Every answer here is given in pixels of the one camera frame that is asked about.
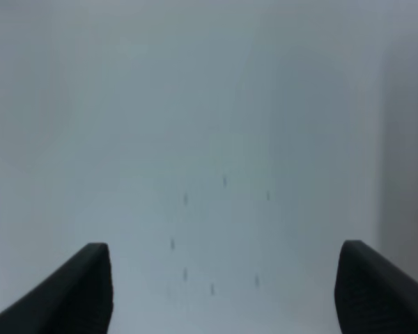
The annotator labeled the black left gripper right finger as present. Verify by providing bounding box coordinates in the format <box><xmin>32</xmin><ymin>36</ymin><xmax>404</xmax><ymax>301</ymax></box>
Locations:
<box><xmin>334</xmin><ymin>240</ymin><xmax>418</xmax><ymax>333</ymax></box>

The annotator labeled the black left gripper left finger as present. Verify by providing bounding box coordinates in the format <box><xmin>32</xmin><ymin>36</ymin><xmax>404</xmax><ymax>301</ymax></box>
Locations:
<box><xmin>0</xmin><ymin>243</ymin><xmax>114</xmax><ymax>333</ymax></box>

